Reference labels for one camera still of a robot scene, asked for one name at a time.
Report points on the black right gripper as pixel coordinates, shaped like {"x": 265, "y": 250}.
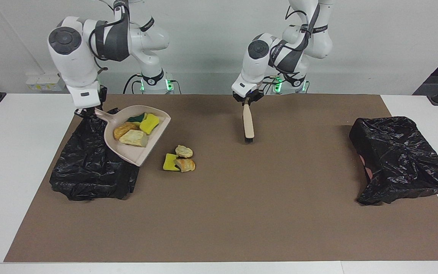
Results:
{"x": 102, "y": 97}

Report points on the brown bread roll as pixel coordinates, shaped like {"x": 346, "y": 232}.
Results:
{"x": 122, "y": 129}

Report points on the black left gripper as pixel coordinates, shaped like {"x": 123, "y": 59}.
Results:
{"x": 249, "y": 95}

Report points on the bin with black bag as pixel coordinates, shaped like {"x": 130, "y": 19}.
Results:
{"x": 401, "y": 160}
{"x": 86, "y": 171}

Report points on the yellow green-backed sponge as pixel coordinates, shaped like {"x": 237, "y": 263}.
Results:
{"x": 135, "y": 118}
{"x": 149, "y": 124}

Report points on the beige hand brush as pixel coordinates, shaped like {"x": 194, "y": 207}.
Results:
{"x": 248, "y": 125}

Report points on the brown table mat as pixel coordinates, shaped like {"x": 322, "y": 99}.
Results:
{"x": 203, "y": 239}

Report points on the beige plastic dustpan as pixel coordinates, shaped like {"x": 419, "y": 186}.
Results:
{"x": 135, "y": 154}

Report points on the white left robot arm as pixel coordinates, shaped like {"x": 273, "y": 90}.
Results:
{"x": 257, "y": 61}

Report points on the pale bread slice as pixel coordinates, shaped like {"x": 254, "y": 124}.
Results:
{"x": 133, "y": 138}

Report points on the pale bread chunk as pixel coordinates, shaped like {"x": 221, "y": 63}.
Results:
{"x": 184, "y": 151}

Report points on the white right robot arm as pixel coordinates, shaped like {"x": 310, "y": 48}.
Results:
{"x": 74, "y": 53}

